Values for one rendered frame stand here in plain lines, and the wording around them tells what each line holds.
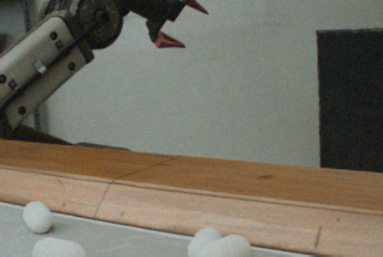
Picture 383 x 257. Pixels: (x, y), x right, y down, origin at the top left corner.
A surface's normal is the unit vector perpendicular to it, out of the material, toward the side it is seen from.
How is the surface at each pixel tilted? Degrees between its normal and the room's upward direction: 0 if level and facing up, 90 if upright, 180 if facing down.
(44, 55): 90
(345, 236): 45
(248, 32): 90
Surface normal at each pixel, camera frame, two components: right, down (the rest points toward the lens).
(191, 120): -0.64, 0.21
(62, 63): 0.64, 0.08
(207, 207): -0.53, -0.55
